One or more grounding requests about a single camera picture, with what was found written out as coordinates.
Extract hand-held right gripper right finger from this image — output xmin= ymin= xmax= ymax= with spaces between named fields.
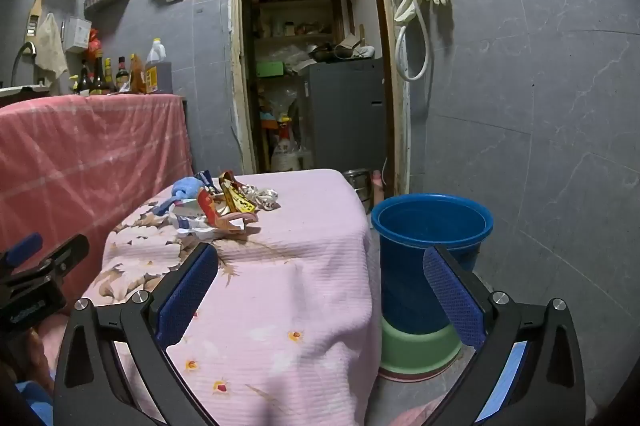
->
xmin=422 ymin=245 xmax=587 ymax=426

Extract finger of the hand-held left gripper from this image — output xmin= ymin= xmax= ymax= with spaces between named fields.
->
xmin=27 ymin=233 xmax=91 ymax=281
xmin=0 ymin=233 xmax=44 ymax=269

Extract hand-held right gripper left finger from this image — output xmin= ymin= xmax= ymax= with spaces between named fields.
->
xmin=52 ymin=242 xmax=221 ymax=426

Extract blue plastic bucket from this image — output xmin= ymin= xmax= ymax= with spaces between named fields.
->
xmin=371 ymin=193 xmax=495 ymax=336

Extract light blue bag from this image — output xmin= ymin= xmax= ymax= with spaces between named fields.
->
xmin=152 ymin=176 xmax=203 ymax=216

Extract yellow red snack wrapper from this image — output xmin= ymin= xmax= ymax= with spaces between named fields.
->
xmin=218 ymin=171 xmax=258 ymax=214

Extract white printed wrapper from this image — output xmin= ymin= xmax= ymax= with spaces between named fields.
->
xmin=242 ymin=185 xmax=281 ymax=212

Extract person's left forearm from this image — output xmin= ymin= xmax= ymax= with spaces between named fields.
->
xmin=12 ymin=378 xmax=55 ymax=426

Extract green plastic basin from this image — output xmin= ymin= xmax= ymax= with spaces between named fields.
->
xmin=380 ymin=316 xmax=463 ymax=375

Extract pink plaid cloth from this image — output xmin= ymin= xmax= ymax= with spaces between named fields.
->
xmin=0 ymin=94 xmax=196 ymax=307

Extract pink floral blanket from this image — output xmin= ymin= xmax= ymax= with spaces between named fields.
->
xmin=40 ymin=169 xmax=383 ymax=426

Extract steel pot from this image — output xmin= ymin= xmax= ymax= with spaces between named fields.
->
xmin=342 ymin=169 xmax=376 ymax=213

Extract white sack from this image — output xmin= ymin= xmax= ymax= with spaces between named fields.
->
xmin=270 ymin=116 xmax=307 ymax=172

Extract dark sauce bottle red label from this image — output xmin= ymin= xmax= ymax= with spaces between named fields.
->
xmin=116 ymin=56 xmax=132 ymax=94

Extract kitchen faucet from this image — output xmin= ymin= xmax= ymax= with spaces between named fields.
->
xmin=11 ymin=41 xmax=37 ymax=87

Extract large cooking oil bottle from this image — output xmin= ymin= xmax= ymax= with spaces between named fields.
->
xmin=145 ymin=38 xmax=173 ymax=95

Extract hanging beige rag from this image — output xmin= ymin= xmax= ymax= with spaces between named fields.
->
xmin=34 ymin=12 xmax=68 ymax=80

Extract red plastic bag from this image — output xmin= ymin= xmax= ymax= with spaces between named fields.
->
xmin=85 ymin=29 xmax=104 ymax=62

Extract wooden brush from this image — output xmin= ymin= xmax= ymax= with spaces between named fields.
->
xmin=25 ymin=0 xmax=45 ymax=42

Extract black pan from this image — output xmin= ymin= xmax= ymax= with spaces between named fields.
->
xmin=307 ymin=41 xmax=352 ymax=62

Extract cream rubber glove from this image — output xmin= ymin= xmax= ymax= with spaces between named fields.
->
xmin=394 ymin=0 xmax=422 ymax=25

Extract wooden shelf unit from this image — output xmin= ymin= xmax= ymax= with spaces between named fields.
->
xmin=250 ymin=0 xmax=346 ymax=57

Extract white wall box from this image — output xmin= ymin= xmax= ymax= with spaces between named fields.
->
xmin=64 ymin=16 xmax=92 ymax=53

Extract white hose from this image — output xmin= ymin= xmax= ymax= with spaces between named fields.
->
xmin=394 ymin=0 xmax=432 ymax=82

